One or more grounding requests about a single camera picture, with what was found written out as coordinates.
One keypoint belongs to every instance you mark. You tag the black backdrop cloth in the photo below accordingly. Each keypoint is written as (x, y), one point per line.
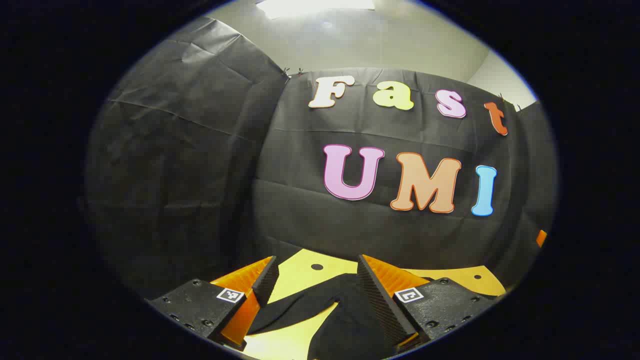
(200, 150)

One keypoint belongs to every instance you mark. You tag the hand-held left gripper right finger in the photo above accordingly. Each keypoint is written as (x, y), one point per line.
(382, 306)

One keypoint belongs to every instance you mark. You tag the black polo shirt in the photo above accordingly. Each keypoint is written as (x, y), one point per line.
(345, 320)

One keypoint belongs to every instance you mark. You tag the ceiling light panel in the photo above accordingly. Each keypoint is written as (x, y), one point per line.
(315, 7)

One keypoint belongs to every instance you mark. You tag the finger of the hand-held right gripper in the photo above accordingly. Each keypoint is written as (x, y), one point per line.
(541, 238)

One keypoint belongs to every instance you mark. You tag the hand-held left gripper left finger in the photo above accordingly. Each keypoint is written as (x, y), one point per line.
(266, 281)

